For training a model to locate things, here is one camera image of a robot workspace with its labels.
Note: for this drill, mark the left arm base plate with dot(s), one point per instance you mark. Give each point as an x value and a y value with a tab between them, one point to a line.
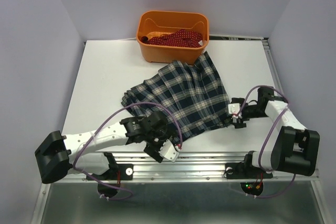
113	177

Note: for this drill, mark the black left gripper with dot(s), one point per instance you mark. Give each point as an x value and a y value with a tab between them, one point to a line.
154	151

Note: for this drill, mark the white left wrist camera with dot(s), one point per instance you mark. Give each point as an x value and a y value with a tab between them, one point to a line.
169	151

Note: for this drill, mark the aluminium frame rail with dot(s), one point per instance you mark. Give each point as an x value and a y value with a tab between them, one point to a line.
194	189

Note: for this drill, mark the orange plastic basket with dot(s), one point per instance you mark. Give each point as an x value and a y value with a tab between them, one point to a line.
161	24

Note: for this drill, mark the navy plaid pleated skirt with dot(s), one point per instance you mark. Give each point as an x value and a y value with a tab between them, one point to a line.
193	95

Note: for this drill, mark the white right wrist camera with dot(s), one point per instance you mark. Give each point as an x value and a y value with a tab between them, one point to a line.
234	109

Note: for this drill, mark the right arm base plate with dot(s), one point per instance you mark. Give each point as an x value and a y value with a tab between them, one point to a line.
253	178

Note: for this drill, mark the red polka dot skirt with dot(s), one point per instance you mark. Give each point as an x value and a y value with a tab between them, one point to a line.
181	38

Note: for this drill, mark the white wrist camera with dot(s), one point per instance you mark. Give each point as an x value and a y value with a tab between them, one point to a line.
234	109
169	151

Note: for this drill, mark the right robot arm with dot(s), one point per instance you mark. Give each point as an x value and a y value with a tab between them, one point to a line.
289	146

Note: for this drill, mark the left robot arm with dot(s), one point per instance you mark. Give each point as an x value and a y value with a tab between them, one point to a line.
60	155

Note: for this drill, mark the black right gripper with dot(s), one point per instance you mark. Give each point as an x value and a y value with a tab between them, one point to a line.
240	123

